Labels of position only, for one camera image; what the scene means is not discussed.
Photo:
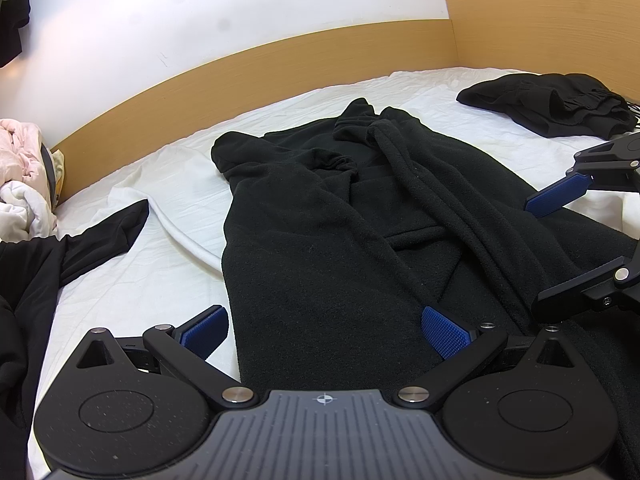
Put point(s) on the white garment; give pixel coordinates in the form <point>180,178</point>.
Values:
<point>25,215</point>

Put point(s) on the yellow grey cloth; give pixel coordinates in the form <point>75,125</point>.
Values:
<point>56,175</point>

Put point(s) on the black fleece sweater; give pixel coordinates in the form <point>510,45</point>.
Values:
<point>325,250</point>

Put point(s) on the wooden headboard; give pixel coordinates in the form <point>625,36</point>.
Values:
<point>350,55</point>

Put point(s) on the hanging dark clothes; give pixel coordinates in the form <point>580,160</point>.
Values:
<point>12,20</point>

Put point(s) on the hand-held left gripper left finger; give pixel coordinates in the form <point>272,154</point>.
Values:
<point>205,332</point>

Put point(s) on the black jacket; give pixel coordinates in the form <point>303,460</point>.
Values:
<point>35,285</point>

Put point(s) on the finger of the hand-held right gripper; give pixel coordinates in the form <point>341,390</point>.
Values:
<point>575,297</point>
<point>557,197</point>

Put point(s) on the white bed sheet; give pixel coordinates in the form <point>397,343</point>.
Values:
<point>175,170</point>

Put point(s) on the folded black garment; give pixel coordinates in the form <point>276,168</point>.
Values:
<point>540,102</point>

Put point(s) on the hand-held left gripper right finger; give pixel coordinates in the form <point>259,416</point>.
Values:
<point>445,332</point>

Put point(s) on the black white striped cloth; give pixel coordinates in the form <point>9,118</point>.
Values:
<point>632,117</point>

